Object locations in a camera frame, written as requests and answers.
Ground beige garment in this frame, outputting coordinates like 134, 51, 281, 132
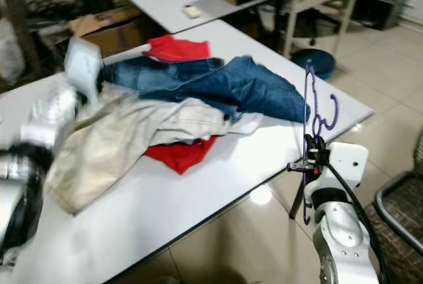
50, 89, 264, 215

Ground white side table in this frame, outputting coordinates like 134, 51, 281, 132
114, 0, 298, 34

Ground black table leg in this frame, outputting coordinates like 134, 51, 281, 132
289, 175, 305, 221

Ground woven chair with black frame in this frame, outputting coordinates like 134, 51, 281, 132
367, 125, 423, 278

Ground purple plastic hanger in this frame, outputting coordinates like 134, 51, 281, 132
301, 59, 340, 225

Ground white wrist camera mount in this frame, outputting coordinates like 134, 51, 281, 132
321, 142, 369, 195
63, 36, 106, 106

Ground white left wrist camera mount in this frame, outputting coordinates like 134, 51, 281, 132
63, 36, 106, 106

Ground grey throw pillow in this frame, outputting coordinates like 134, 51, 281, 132
0, 20, 26, 87

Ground white remote control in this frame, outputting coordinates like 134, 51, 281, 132
184, 5, 202, 19

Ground blue jeans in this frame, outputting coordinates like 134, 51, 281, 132
102, 55, 310, 125

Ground black plastic crate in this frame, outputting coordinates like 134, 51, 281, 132
350, 0, 412, 30

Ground brown cardboard box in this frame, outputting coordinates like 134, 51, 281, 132
69, 5, 146, 57

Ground red garment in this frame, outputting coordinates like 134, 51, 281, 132
143, 135, 219, 176
144, 34, 211, 63

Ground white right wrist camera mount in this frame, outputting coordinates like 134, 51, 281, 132
321, 142, 369, 195

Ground dark blue round stool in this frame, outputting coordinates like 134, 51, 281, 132
291, 48, 336, 79

